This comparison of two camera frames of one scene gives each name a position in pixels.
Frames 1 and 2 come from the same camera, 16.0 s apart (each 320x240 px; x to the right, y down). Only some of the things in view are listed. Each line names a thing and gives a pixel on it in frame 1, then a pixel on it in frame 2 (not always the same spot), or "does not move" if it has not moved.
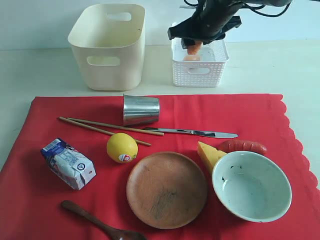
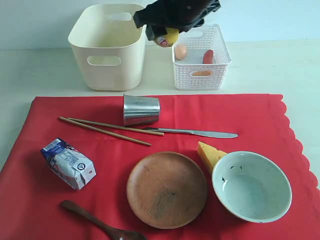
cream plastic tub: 108,42 does not move
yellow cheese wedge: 209,155 does not move
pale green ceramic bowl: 251,187 does not move
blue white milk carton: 72,166 does not move
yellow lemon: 122,148 → 168,39
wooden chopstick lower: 95,128 does not move
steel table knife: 210,134 does not move
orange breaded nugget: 193,50 → 199,73
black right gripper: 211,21 → 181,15
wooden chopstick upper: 116,127 does not move
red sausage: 242,145 → 208,56
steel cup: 140,109 does not move
